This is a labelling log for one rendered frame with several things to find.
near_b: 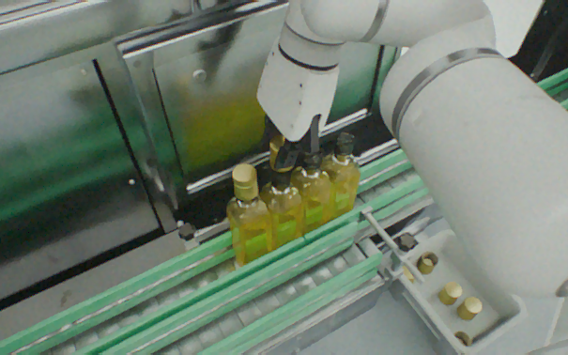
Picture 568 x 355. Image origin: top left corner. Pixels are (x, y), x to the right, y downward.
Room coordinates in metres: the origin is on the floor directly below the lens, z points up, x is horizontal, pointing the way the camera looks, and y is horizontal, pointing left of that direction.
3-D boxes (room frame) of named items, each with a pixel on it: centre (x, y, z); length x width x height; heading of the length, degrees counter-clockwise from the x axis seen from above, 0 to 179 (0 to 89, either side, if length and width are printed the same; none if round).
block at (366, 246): (0.41, -0.19, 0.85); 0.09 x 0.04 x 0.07; 30
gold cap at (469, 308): (0.34, -0.38, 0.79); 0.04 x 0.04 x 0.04
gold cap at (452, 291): (0.37, -0.35, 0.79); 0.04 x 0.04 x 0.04
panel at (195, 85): (0.69, -0.19, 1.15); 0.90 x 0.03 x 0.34; 120
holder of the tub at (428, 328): (0.39, -0.33, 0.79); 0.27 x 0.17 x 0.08; 30
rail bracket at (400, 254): (0.39, -0.20, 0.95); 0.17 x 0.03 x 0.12; 30
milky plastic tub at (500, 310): (0.36, -0.35, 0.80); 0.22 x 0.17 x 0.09; 30
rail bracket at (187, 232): (0.41, 0.17, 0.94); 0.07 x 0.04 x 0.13; 30
